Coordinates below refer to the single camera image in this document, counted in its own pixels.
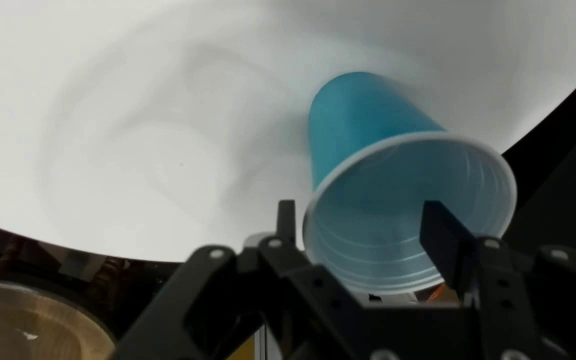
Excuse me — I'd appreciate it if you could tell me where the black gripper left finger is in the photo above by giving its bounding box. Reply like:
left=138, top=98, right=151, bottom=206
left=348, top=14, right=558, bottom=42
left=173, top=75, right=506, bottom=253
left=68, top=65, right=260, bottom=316
left=111, top=197, right=370, bottom=360

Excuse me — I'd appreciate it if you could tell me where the blue plastic cup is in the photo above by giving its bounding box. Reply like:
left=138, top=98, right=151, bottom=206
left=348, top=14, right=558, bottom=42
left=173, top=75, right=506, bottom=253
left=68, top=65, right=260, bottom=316
left=301, top=69, right=520, bottom=298

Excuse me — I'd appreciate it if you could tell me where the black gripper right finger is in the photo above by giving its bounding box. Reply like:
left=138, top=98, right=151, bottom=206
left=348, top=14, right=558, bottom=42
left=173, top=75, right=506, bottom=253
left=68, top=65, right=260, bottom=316
left=421, top=197, right=576, bottom=360

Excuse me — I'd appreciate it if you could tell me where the round wooden stool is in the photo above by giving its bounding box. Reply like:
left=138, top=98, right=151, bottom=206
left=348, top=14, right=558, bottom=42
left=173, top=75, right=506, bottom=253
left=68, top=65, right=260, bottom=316
left=0, top=217, right=185, bottom=360

